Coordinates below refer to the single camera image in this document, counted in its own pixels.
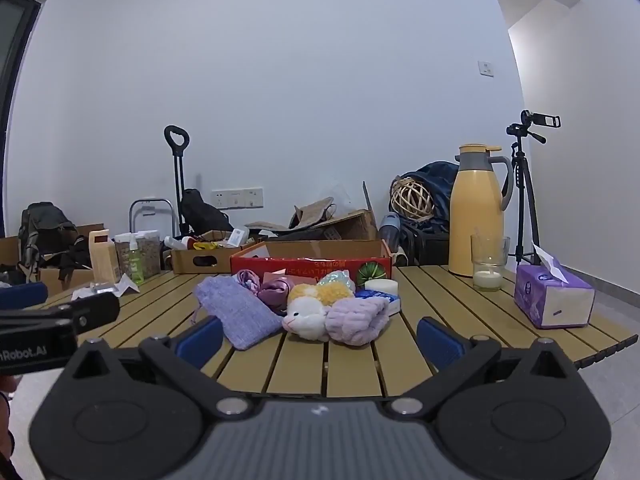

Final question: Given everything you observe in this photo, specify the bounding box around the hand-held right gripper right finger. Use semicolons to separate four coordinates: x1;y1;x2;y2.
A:
390;317;583;418

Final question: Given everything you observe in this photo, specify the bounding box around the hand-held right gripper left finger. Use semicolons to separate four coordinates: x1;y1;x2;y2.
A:
60;316;251;418

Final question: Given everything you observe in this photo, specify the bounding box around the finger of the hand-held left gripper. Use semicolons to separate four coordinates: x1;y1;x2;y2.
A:
0;291;121;336
0;281;49;312

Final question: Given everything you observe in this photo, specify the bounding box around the lavender knit pouch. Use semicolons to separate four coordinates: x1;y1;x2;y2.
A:
193;276;286;351

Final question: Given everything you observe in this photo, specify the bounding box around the purple patterned scrunchie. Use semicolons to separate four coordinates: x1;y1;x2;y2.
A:
235;269;262;295

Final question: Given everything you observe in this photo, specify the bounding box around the lilac fluffy headband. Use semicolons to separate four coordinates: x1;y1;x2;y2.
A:
324;297;392;347

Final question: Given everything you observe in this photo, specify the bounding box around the pink satin scrunchie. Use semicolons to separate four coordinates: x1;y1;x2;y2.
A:
257;280;294;312

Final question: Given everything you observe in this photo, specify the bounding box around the white and yellow plush toy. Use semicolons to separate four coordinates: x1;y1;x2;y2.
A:
282;282;357;343

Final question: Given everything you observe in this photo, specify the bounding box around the glittery green pouf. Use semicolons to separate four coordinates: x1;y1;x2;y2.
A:
317;269;352;287

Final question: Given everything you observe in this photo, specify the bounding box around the red cardboard box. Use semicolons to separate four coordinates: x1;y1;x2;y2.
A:
230;240;393;287

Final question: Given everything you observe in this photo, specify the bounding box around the person's left forearm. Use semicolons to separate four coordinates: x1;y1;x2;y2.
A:
0;375;21;480

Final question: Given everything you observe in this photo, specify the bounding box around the crumpled white paper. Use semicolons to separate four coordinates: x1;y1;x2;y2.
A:
71;275;141;303

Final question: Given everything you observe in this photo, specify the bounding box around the plain cardboard box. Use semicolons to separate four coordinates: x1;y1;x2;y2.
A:
0;224;107;297

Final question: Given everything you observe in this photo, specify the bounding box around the beige carton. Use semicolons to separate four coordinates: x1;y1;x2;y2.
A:
88;229;121;284

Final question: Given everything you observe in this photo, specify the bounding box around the blue and white tissue pack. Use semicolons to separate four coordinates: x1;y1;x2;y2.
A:
354;289;402;317

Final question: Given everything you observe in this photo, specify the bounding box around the green spray bottle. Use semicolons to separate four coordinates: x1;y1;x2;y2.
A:
127;233;145;285

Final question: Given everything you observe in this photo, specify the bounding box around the grey backpack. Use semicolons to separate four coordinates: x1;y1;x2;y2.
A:
18;202;92;283

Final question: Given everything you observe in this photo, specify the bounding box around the clear jar of grains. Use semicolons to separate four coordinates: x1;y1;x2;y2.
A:
113;232;162;282

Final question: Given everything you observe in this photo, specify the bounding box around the white sponge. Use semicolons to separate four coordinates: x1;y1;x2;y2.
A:
364;279;400;297

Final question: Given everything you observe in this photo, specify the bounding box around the clear drinking glass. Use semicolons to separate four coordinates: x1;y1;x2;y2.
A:
470;234;511;292

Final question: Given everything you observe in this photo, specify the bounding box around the purple tissue box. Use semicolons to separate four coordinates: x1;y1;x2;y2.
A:
514;242;596;330

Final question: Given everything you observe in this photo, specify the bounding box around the blue water bottle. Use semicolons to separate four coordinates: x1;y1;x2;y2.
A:
378;213;401;254

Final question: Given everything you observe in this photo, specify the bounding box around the yellow thermos jug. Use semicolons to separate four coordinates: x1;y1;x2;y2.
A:
448;144;514;278

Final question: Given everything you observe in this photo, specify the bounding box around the black bag on trolley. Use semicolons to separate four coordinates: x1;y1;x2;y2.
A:
179;188;234;237

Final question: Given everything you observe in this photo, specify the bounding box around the wicker ball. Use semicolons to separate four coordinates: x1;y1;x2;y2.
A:
389;177;432;221

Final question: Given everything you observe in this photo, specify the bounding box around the large open cardboard box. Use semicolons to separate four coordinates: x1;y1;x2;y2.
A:
244;182;379;244

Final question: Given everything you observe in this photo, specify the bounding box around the dark blue blanket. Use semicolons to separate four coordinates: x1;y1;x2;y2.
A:
389;161;454;234

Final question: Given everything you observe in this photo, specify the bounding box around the small cardboard box with handle hole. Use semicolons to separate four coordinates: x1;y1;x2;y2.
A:
171;230;262;275

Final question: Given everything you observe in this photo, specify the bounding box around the white metal frame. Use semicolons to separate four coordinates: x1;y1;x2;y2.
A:
128;198;174;242

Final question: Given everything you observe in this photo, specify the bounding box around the wall outlet strip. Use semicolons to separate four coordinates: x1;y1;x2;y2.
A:
210;187;265;210

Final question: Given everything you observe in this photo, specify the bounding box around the black trolley handle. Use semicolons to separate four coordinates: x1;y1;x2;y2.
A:
163;125;191;237

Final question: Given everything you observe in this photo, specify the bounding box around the black tripod with camera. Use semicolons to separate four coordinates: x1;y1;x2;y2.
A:
505;109;562;267

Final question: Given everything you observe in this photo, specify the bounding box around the dark window frame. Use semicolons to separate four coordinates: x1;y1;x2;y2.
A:
0;0;44;241

